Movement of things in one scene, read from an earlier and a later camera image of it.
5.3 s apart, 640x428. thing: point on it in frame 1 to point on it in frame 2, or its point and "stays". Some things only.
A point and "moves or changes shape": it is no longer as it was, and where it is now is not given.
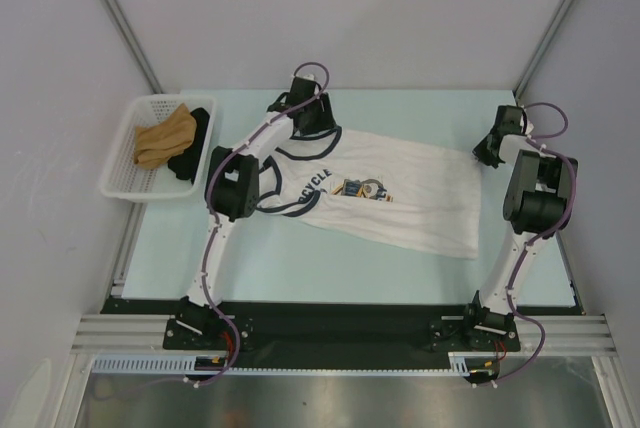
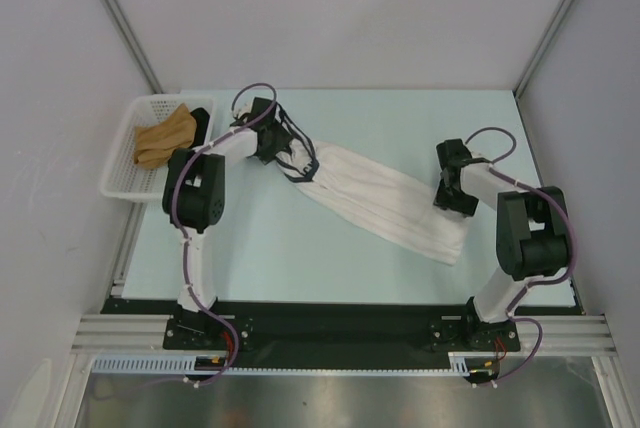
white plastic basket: (124, 179) stays
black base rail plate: (277, 335) stays
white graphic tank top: (406, 194) moves or changes shape
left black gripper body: (317, 121) to (277, 141)
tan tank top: (159, 142) stays
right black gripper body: (485, 155) to (453, 200)
